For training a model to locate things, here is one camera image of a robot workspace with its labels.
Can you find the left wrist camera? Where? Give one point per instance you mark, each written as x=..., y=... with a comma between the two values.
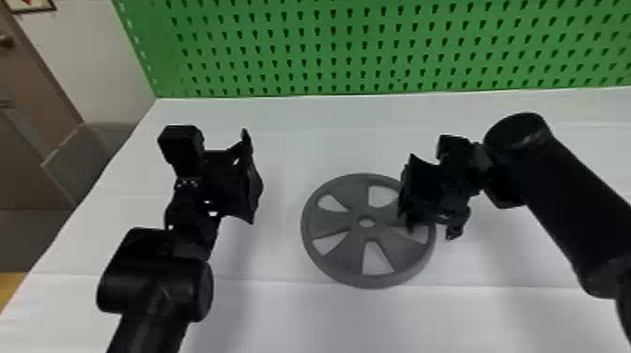
x=181, y=148

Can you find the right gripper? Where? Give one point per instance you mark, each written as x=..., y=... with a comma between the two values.
x=453, y=197

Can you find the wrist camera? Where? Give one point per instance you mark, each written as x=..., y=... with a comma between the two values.
x=181, y=148
x=454, y=148

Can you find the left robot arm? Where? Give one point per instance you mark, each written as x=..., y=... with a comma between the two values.
x=153, y=291

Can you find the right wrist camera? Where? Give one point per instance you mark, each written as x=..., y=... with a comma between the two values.
x=454, y=148

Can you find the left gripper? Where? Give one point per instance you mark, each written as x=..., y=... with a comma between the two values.
x=217, y=182

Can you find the framed wall sign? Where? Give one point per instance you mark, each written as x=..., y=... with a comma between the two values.
x=27, y=4

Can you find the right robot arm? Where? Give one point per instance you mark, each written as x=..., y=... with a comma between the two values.
x=557, y=197

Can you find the grey wheel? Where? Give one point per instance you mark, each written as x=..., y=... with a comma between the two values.
x=352, y=241

